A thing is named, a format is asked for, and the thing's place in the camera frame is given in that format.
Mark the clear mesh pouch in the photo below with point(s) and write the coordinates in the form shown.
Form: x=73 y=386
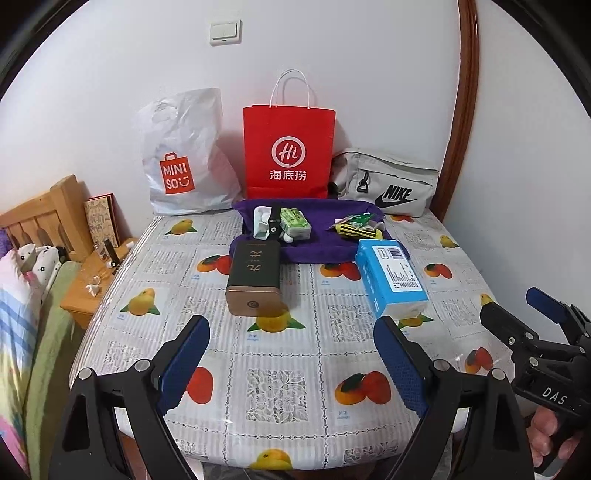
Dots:
x=348 y=220

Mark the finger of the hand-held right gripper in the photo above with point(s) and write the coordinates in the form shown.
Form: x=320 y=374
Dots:
x=545 y=302
x=508 y=325

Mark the white sock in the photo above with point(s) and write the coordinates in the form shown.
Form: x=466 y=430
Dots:
x=261 y=226

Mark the wooden nightstand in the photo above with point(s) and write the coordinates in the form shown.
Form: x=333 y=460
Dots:
x=90 y=302

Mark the blue tissue pack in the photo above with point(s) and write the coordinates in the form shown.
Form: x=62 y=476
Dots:
x=383 y=272

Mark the purple towel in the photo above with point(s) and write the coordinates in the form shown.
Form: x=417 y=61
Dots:
x=318 y=247

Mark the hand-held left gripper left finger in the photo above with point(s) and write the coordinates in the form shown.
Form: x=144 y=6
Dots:
x=184 y=364

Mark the purple fuzzy cloth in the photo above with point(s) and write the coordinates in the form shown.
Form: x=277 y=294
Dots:
x=4 y=240

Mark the small white object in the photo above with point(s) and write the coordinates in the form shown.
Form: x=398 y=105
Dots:
x=93 y=289

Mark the dark tin box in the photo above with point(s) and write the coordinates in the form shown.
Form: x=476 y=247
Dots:
x=254 y=277

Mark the pastel striped pillow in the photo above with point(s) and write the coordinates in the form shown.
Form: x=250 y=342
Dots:
x=14 y=323

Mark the white sponge block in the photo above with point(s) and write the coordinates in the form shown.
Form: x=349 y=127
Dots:
x=298 y=236

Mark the white wall light switch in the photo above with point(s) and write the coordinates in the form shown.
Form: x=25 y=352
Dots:
x=225 y=32

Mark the grey waist bag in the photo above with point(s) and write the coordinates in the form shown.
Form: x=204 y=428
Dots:
x=392 y=175

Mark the brown wooden door frame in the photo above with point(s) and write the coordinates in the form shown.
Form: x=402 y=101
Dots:
x=461 y=106

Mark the small dark bottle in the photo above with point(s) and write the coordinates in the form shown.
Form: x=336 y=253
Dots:
x=111 y=253

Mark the wooden headboard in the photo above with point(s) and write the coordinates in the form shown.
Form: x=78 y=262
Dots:
x=51 y=210

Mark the fruit print tablecloth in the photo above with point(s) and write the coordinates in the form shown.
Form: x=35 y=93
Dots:
x=277 y=397

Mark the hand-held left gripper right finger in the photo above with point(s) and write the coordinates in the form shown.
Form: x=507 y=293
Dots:
x=401 y=364

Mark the brown patterned book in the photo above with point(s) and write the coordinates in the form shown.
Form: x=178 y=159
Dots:
x=100 y=221

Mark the white plastic shopping bag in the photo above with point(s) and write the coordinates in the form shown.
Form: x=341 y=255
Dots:
x=184 y=138

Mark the yellow black striped sock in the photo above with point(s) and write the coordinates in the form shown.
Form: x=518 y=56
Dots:
x=355 y=230

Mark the red paper bag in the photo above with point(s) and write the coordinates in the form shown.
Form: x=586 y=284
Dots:
x=286 y=124

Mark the white black spotted plush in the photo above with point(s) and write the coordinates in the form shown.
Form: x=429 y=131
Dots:
x=41 y=265

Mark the person's right hand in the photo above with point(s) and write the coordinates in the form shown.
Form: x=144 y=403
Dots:
x=545 y=434

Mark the light green cloth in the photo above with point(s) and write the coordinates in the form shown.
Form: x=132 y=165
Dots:
x=295 y=219

